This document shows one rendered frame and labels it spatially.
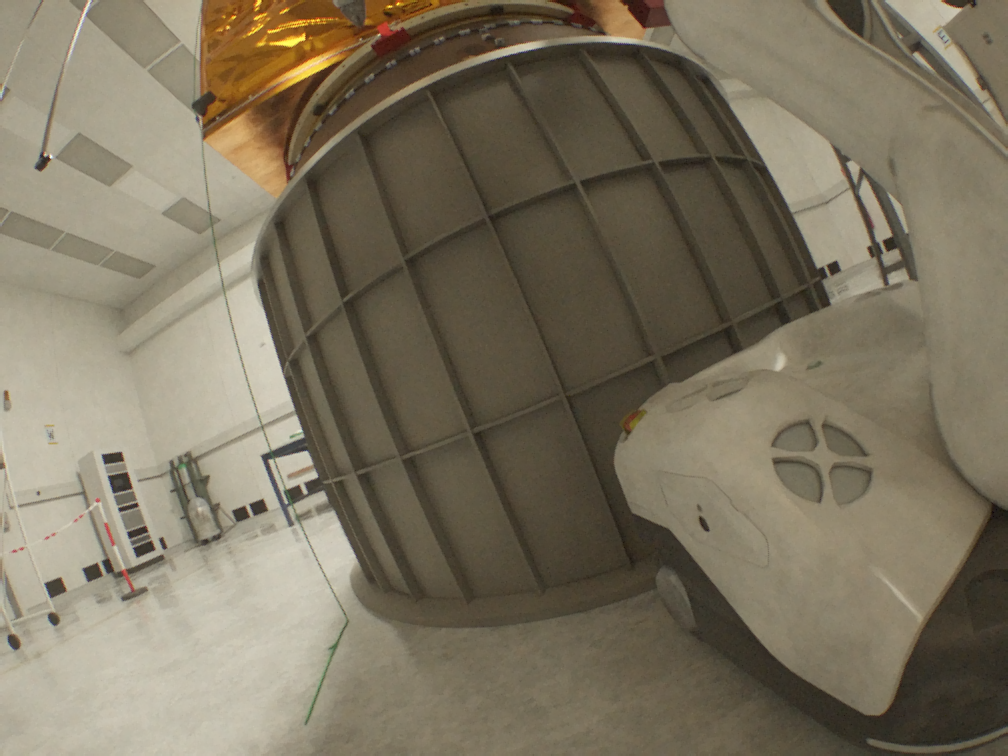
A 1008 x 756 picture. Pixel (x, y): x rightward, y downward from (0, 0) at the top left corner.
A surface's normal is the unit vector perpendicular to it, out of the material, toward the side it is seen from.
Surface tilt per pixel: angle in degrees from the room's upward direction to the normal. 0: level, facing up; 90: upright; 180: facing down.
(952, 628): 21
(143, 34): 180
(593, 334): 90
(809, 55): 89
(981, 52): 90
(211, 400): 90
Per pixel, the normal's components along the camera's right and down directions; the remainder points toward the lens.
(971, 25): -0.92, 0.38
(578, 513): -0.23, 0.06
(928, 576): -0.21, -0.80
